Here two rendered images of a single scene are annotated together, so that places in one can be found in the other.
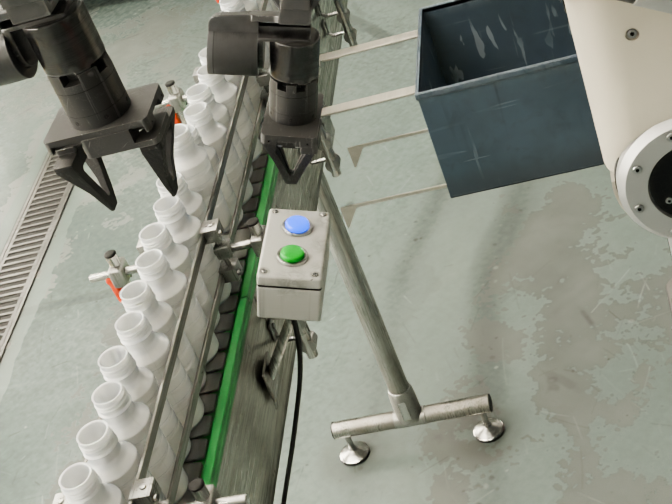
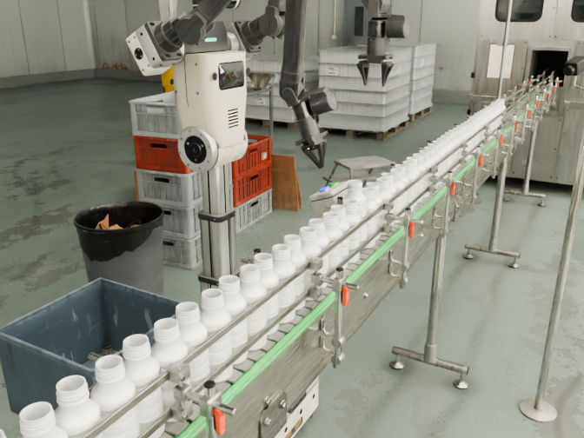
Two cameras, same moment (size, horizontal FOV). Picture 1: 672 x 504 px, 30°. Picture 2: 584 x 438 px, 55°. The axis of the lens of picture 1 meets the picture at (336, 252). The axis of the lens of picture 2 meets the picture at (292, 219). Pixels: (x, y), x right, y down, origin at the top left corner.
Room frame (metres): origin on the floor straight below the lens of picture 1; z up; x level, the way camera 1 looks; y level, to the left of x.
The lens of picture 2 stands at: (2.95, 0.26, 1.61)
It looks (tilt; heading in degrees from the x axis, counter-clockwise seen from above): 20 degrees down; 192
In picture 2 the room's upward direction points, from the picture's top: straight up
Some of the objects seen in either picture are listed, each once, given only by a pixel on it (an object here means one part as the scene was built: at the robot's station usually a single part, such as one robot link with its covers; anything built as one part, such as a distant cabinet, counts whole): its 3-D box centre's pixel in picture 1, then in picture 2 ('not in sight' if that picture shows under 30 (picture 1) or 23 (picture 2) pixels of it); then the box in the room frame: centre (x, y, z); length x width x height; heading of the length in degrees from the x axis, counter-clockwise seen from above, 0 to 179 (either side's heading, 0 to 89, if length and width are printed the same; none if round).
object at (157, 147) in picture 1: (142, 155); (369, 71); (1.04, 0.13, 1.44); 0.07 x 0.07 x 0.09; 72
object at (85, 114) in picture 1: (92, 95); (375, 49); (1.04, 0.15, 1.51); 0.10 x 0.07 x 0.07; 72
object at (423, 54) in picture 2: not in sight; (395, 79); (-6.97, 0.02, 0.59); 1.25 x 1.03 x 1.17; 163
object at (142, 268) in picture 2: not in sight; (125, 270); (0.44, -1.17, 0.32); 0.45 x 0.45 x 0.64
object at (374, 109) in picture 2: not in sight; (365, 89); (-5.42, -0.36, 0.59); 1.24 x 1.03 x 1.17; 165
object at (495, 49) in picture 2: not in sight; (500, 60); (-2.73, 1.07, 1.22); 0.23 x 0.03 x 0.32; 72
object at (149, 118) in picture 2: not in sight; (182, 112); (-0.60, -1.22, 1.00); 0.61 x 0.41 x 0.22; 170
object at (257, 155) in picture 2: not in sight; (233, 154); (-1.30, -1.10, 0.55); 0.61 x 0.41 x 0.22; 165
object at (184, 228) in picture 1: (190, 251); (371, 211); (1.42, 0.18, 1.08); 0.06 x 0.06 x 0.17
